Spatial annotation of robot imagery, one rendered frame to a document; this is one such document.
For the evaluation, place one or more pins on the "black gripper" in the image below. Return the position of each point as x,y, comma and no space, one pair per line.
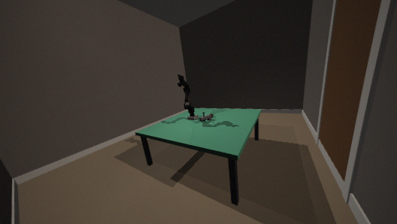
181,79

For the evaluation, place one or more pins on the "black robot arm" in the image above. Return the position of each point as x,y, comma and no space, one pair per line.
187,107

